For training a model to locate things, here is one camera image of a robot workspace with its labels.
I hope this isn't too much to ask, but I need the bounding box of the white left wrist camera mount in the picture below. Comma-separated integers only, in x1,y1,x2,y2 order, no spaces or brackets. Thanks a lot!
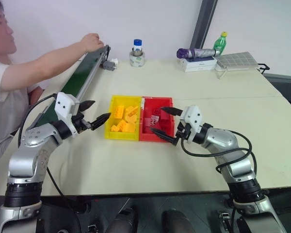
55,92,80,138

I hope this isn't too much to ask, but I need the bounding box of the red plastic bin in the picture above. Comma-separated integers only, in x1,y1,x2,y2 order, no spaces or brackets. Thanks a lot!
138,96,176,143

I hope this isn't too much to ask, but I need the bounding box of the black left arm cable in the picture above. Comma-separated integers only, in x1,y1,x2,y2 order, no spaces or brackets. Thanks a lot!
17,93,66,199

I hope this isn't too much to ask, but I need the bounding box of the dark grey post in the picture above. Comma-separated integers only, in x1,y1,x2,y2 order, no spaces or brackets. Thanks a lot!
189,0,219,50

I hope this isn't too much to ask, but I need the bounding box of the purple folded umbrella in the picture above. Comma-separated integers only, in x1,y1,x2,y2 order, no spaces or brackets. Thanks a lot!
176,47,218,59

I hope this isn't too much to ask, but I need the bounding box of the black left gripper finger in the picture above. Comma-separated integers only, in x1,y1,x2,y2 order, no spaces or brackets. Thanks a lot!
79,100,96,113
90,112,112,132

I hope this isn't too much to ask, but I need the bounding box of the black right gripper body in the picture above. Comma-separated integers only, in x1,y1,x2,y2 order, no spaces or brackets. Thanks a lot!
175,122,192,140

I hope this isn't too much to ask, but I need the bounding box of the white tape roll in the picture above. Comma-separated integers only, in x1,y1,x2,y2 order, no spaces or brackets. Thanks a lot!
129,50,146,68

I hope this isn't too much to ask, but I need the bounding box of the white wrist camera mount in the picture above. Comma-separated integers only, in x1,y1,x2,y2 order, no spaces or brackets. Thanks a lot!
55,92,80,138
179,105,205,144

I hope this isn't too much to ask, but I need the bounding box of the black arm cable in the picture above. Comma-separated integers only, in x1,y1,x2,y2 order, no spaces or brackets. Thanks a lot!
180,131,254,174
17,93,66,199

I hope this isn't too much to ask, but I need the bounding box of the person's bare hand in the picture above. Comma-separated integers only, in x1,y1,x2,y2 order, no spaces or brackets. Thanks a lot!
83,33,105,53
28,83,45,104

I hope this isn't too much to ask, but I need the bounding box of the grey checkered pad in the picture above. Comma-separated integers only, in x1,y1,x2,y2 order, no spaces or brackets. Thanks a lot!
216,51,260,69

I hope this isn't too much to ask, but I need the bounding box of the blue-capped small bottle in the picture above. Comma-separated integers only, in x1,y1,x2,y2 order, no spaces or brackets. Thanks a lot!
131,38,143,57

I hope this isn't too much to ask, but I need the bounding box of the white box with blue top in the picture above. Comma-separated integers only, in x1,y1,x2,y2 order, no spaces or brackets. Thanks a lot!
179,56,218,73

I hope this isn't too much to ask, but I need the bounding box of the yellow plastic bin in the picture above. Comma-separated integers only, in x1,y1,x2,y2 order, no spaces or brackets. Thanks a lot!
104,95,143,141

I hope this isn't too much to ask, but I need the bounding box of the white wire stand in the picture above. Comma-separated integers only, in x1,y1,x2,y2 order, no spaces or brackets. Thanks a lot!
214,63,252,80

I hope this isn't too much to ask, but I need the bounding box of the dark rounded shape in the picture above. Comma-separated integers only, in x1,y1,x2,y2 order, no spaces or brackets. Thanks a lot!
162,208,197,233
106,208,140,233

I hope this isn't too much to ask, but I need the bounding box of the green bottle with yellow cap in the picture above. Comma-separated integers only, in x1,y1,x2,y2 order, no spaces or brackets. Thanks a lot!
212,31,228,56

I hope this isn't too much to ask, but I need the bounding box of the man in white shirt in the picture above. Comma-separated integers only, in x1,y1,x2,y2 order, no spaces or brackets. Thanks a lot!
0,0,46,166

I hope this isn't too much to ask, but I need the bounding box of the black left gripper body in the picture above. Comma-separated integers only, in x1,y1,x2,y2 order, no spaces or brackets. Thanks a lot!
71,100,93,134

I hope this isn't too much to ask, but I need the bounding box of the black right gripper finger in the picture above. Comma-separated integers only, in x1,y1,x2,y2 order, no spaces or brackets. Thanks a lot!
151,129,180,146
161,106,184,117

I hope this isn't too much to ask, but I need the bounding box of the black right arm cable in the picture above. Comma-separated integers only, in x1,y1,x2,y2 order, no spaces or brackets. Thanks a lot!
180,131,254,174

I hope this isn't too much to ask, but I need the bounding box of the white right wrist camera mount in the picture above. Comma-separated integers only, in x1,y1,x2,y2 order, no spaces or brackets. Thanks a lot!
179,105,205,144

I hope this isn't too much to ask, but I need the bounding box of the green conveyor belt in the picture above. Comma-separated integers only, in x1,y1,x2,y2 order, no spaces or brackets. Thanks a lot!
24,44,112,133

